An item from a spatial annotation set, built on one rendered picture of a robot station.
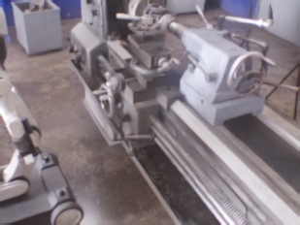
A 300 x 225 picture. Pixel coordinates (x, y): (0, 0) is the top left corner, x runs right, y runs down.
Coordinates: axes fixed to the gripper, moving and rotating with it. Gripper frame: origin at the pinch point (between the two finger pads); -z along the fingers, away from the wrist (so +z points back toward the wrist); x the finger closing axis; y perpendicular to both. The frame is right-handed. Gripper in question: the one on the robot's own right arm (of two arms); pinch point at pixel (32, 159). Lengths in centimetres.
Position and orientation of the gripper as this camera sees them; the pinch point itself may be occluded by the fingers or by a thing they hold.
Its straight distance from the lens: 196.2
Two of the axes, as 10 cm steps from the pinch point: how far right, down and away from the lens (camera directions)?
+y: -4.8, -4.7, 7.4
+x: 8.7, -4.0, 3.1
